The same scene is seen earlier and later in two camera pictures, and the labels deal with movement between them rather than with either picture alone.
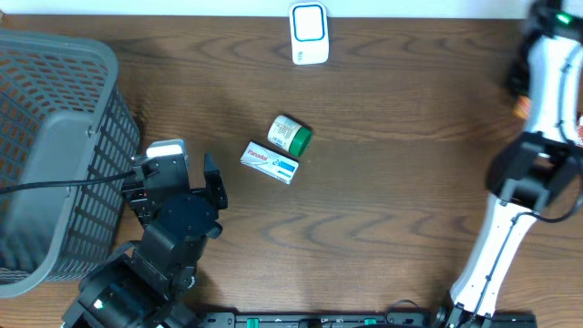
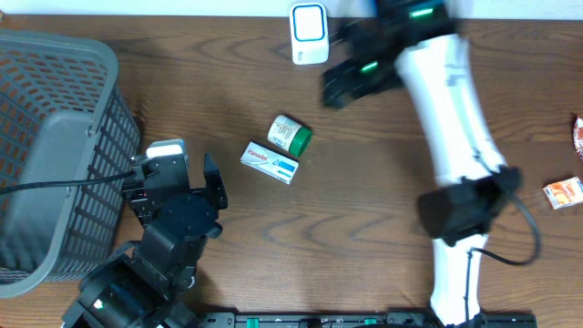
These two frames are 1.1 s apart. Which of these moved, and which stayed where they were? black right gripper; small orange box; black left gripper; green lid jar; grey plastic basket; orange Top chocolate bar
Moved: black right gripper; small orange box
Stayed: black left gripper; green lid jar; grey plastic basket; orange Top chocolate bar
